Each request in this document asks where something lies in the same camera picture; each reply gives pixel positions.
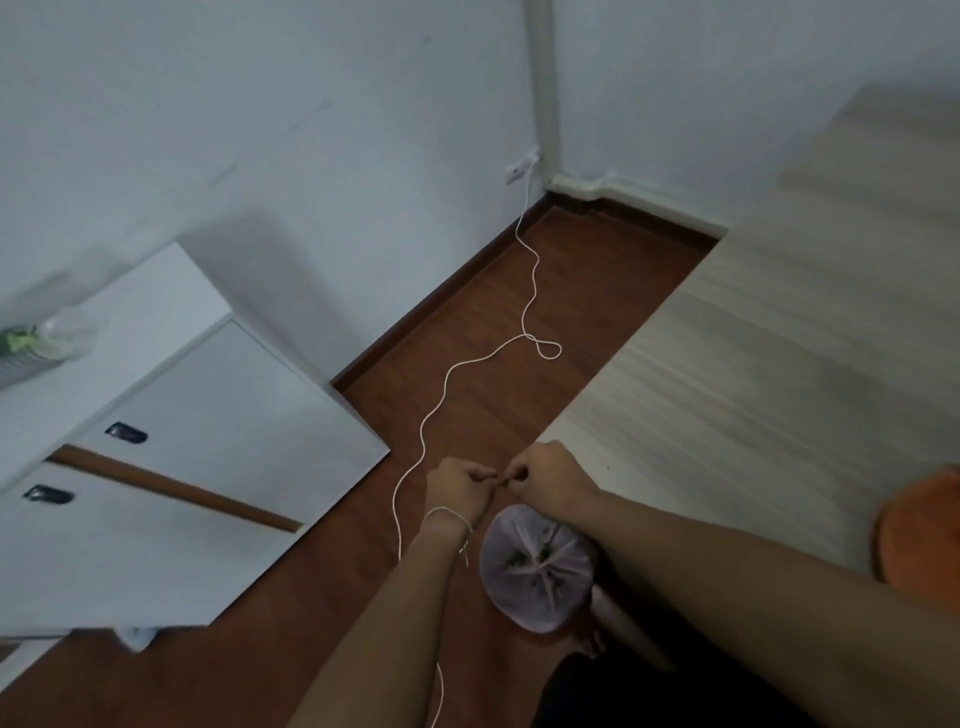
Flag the person's left hand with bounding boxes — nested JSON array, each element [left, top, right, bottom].
[[423, 457, 500, 530]]

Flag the person's right hand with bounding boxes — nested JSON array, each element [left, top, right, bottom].
[[503, 440, 601, 519]]

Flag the orange plastic basin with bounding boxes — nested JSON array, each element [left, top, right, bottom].
[[872, 466, 960, 616]]

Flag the person's left forearm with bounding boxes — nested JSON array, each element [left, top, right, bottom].
[[288, 517, 474, 728]]

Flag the person's right forearm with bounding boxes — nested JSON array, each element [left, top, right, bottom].
[[577, 491, 960, 728]]

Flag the person's black trousers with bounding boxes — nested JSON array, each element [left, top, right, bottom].
[[532, 637, 819, 728]]

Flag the pink lined trash bin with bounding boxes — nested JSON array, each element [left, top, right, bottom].
[[478, 503, 599, 635]]

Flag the white cabinet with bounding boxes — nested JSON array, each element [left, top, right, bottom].
[[0, 241, 391, 646]]

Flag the white skirting pipe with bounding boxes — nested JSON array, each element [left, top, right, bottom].
[[547, 170, 733, 240]]

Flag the clear plastic bottle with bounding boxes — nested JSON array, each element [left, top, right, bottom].
[[0, 303, 103, 391]]

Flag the white string bracelet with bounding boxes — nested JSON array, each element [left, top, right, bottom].
[[422, 506, 474, 568]]

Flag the white cable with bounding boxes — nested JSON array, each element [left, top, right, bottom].
[[392, 161, 564, 728]]

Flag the white wall socket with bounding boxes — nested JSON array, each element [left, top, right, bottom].
[[503, 147, 543, 187]]

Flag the white upright wall pipe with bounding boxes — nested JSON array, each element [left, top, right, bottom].
[[521, 0, 564, 185]]

